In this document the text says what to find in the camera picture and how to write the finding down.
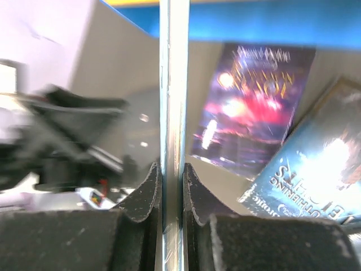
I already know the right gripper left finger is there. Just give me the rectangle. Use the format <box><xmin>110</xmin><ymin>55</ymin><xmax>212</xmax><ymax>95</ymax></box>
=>
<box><xmin>1</xmin><ymin>163</ymin><xmax>162</xmax><ymax>271</ymax></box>

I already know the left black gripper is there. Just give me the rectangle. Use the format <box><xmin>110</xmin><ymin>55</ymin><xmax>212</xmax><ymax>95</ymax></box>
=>
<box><xmin>1</xmin><ymin>86</ymin><xmax>129</xmax><ymax>192</ymax></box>

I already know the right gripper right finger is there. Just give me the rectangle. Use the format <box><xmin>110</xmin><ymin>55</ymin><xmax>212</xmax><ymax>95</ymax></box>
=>
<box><xmin>183</xmin><ymin>164</ymin><xmax>360</xmax><ymax>271</ymax></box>

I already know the purple Robinson Crusoe book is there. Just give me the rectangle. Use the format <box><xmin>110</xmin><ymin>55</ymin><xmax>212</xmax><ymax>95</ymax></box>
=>
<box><xmin>191</xmin><ymin>43</ymin><xmax>316</xmax><ymax>181</ymax></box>

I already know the light blue book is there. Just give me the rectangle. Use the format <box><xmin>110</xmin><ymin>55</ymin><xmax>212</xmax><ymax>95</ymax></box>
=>
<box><xmin>159</xmin><ymin>0</ymin><xmax>190</xmax><ymax>270</ymax></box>

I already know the black glossy book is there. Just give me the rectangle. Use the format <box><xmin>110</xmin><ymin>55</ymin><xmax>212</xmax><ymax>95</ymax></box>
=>
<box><xmin>90</xmin><ymin>86</ymin><xmax>160</xmax><ymax>202</ymax></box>

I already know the dark Wuthering Heights book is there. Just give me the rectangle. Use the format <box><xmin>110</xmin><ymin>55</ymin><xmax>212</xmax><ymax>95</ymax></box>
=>
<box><xmin>238</xmin><ymin>77</ymin><xmax>360</xmax><ymax>225</ymax></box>

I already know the blue pink yellow shelf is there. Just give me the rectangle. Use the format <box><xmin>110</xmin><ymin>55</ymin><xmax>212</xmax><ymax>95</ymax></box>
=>
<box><xmin>104</xmin><ymin>1</ymin><xmax>360</xmax><ymax>50</ymax></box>

